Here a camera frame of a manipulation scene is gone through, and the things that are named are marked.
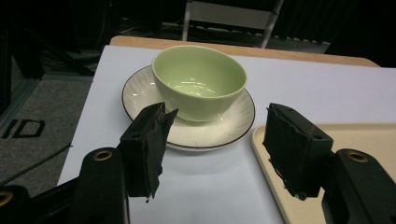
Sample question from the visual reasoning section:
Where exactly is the light green ceramic bowl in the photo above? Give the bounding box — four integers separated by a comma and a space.
151, 45, 248, 122

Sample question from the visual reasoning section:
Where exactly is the white plate with brown rim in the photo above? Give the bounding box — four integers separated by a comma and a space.
121, 64, 257, 152

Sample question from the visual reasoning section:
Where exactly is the white metal chair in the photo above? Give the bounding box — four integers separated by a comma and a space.
181, 0, 285, 49

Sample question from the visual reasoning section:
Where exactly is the beige plastic tray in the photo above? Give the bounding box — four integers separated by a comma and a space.
250, 122, 396, 224

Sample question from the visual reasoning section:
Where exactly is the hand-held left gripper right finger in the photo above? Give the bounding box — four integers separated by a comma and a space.
262, 103, 334, 201

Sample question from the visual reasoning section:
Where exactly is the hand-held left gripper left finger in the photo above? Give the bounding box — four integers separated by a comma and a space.
117, 102, 179, 200

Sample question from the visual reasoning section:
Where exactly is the black cable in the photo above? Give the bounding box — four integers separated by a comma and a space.
0, 143, 72, 187

